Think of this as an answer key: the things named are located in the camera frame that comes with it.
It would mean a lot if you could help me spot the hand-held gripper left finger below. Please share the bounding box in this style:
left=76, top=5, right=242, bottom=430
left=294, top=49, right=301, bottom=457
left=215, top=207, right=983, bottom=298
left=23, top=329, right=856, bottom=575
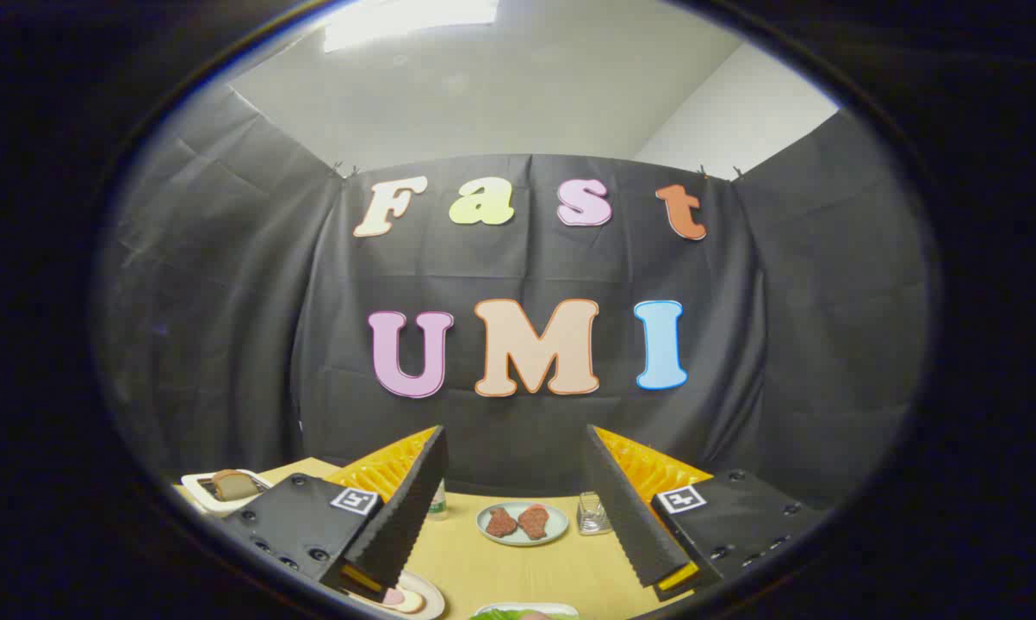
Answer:
left=225, top=425, right=450, bottom=604

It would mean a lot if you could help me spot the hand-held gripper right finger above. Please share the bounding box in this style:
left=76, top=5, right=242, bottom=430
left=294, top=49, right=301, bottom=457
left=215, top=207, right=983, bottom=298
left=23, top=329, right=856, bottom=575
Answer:
left=582, top=424, right=828, bottom=602

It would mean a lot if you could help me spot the toasted bread slice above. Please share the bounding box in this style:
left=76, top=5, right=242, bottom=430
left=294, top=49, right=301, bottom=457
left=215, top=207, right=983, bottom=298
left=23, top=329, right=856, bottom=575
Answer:
left=212, top=469, right=260, bottom=501

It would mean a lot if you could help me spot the round white plate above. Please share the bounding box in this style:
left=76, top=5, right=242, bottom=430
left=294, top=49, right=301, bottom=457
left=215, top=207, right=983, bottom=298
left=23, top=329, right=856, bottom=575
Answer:
left=345, top=570, right=446, bottom=620

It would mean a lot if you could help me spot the white bread slice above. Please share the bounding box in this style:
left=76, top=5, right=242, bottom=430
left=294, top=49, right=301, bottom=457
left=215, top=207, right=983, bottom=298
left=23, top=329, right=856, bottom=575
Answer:
left=371, top=586, right=428, bottom=614

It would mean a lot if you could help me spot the pale blue plate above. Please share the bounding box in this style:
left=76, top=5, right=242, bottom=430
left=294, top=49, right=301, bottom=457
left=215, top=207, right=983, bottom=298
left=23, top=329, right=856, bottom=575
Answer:
left=476, top=501, right=570, bottom=548

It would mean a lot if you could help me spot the white square plate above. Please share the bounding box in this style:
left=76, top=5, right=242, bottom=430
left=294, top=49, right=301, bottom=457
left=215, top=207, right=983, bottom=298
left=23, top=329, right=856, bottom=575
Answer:
left=470, top=601, right=580, bottom=620

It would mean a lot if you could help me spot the white toaster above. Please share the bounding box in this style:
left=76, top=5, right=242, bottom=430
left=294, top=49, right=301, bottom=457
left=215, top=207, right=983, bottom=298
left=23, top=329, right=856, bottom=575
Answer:
left=180, top=469, right=273, bottom=518

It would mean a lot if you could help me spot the black backdrop cloth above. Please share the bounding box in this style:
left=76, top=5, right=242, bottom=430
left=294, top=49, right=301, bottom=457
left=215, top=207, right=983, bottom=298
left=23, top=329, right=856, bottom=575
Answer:
left=96, top=82, right=932, bottom=509

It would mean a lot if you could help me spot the small wire basket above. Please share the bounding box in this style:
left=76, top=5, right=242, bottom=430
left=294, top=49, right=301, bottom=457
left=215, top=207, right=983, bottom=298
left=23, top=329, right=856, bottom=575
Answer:
left=576, top=492, right=613, bottom=536

